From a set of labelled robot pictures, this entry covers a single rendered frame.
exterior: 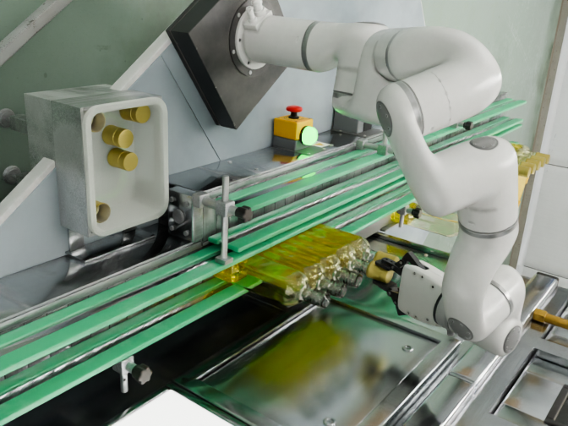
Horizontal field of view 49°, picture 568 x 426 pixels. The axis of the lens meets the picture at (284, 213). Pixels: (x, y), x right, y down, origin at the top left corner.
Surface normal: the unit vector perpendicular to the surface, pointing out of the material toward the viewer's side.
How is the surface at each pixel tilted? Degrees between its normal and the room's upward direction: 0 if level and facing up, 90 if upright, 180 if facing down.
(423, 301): 106
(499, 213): 44
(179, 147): 0
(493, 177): 40
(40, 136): 90
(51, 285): 90
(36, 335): 90
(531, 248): 90
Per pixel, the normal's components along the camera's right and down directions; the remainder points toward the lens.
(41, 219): 0.80, 0.26
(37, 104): -0.60, 0.26
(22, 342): 0.05, -0.93
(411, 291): -0.82, 0.12
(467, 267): -0.64, -0.04
